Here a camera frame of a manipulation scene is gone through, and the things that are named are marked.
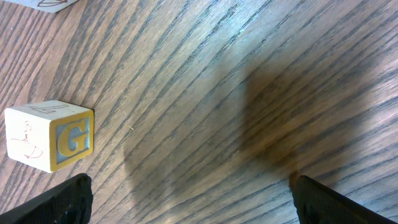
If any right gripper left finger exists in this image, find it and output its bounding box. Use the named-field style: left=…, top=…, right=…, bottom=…
left=1, top=173, right=93, bottom=224

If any plain X wooden block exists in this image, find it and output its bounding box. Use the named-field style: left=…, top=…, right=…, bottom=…
left=4, top=100, right=94, bottom=173

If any dark side wooden block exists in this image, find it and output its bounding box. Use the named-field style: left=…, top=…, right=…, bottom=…
left=4, top=0, right=78, bottom=13

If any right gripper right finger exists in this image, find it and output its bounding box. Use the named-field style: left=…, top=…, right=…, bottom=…
left=291, top=175, right=394, bottom=224

